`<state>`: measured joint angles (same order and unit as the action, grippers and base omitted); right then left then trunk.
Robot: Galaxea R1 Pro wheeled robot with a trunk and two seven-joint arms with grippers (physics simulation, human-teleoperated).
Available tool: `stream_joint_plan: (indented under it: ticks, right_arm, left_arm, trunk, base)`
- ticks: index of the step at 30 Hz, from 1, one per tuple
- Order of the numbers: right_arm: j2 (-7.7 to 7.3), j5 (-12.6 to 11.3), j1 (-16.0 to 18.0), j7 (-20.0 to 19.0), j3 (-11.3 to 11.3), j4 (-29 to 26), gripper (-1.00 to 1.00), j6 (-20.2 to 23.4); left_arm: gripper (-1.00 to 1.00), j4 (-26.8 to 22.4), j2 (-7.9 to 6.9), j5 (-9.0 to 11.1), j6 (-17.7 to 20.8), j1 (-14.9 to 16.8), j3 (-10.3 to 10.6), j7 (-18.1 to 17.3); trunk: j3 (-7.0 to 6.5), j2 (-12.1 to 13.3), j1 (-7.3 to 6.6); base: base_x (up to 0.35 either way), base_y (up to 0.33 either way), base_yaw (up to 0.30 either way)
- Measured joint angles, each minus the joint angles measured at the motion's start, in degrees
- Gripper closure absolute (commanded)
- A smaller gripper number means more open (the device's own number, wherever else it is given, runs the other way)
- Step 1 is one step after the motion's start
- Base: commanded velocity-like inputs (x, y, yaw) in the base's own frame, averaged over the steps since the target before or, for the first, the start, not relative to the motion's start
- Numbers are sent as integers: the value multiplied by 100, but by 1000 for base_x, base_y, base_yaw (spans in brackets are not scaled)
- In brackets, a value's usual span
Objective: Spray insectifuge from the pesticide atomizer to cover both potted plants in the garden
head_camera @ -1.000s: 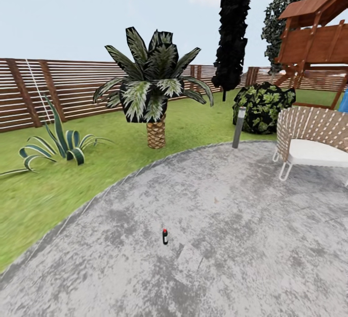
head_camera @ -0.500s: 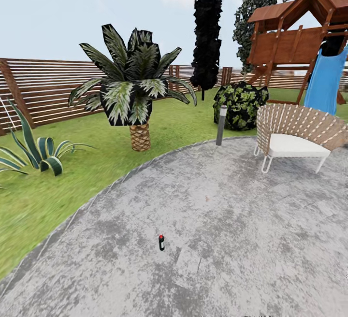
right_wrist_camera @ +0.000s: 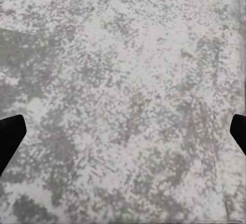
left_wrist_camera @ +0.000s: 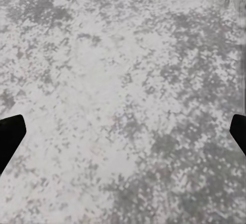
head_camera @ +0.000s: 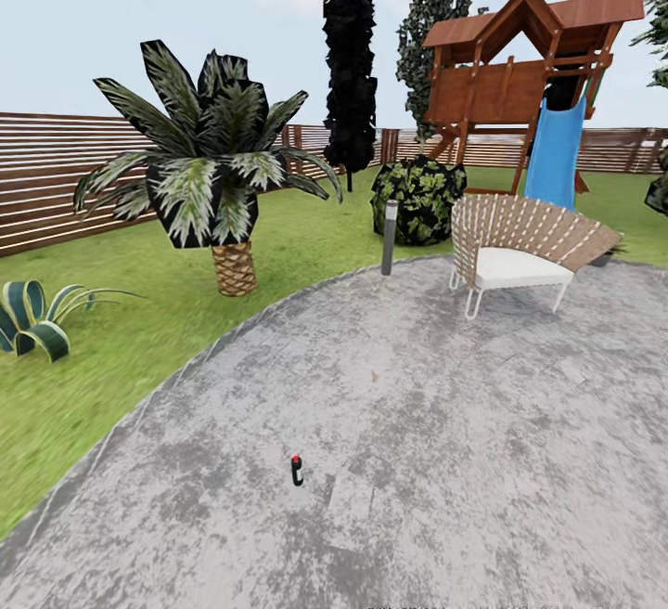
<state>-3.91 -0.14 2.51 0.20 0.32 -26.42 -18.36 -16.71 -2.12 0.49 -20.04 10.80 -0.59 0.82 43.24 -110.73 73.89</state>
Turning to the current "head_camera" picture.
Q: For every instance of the garden chair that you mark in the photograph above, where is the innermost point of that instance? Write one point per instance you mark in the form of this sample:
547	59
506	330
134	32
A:
503	242

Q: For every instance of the pot plant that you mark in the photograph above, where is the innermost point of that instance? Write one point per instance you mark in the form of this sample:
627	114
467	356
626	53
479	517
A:
605	258

